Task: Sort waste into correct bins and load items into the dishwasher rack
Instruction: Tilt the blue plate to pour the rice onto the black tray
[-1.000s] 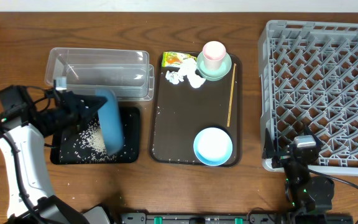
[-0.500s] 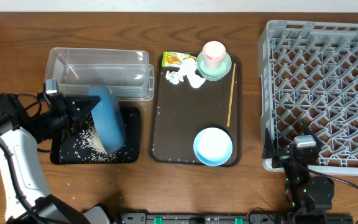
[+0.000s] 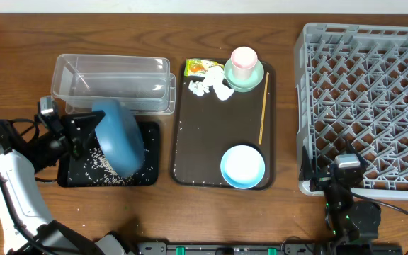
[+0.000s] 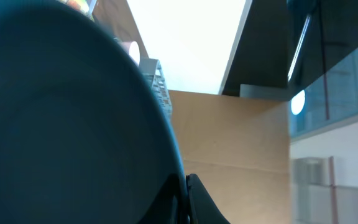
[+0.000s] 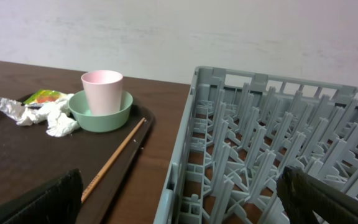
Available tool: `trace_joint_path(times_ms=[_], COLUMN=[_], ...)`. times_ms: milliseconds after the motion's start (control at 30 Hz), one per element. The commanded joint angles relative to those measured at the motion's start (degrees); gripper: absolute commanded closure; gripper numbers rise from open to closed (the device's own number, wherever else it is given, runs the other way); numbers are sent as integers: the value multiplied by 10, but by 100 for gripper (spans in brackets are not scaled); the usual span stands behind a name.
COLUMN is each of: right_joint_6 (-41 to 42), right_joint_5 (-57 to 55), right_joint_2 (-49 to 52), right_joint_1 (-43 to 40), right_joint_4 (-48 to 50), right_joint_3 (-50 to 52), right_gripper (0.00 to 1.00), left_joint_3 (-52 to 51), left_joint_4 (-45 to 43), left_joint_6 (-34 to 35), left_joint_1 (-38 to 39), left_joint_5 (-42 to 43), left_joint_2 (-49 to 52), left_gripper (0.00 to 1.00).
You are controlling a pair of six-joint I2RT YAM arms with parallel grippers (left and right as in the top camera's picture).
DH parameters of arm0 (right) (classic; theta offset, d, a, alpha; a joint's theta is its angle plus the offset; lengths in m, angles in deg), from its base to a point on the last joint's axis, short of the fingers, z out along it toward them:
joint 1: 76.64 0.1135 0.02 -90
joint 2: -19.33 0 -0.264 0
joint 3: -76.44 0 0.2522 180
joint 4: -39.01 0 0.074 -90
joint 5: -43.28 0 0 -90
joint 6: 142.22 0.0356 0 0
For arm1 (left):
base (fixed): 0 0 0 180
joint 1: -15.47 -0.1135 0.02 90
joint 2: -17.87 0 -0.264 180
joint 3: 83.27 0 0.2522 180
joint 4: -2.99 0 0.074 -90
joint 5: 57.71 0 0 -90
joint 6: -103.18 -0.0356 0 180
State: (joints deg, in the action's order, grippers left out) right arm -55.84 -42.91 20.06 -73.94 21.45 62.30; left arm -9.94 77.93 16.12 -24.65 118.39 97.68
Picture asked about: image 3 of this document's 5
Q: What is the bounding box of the dark blue plate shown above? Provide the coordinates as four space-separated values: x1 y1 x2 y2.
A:
92 99 145 178

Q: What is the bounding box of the white rice pile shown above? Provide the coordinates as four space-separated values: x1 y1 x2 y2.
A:
68 127 159 185

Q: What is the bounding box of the mint green bowl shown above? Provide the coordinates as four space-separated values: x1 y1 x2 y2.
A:
224 59 264 92

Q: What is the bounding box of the wooden chopstick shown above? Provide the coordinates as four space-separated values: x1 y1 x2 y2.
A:
258 72 270 145

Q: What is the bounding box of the dark brown serving tray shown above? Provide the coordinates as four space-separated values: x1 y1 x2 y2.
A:
170 62 276 190

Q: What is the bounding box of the green yellow snack wrapper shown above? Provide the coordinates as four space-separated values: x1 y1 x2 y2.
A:
183 58 225 77

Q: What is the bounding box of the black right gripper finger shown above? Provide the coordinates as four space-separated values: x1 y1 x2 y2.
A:
345 140 368 166
299 146 313 181

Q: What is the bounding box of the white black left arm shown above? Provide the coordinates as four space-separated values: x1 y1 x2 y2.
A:
0 110 137 254

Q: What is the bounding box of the clear plastic bin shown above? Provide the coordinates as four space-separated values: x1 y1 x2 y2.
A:
51 54 176 115

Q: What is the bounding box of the light blue small bowl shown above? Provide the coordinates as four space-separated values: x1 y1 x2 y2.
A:
220 144 266 189

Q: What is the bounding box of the white tissue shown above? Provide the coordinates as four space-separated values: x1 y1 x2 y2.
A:
188 67 235 101

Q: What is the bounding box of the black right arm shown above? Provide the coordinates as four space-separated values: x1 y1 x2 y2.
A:
299 142 381 244

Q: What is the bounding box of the grey dishwasher rack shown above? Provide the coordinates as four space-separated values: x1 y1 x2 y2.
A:
294 23 408 200

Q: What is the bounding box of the pink plastic cup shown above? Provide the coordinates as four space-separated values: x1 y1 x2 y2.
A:
231 46 258 80

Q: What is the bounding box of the black rectangular tray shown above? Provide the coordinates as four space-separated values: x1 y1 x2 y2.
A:
57 121 162 188

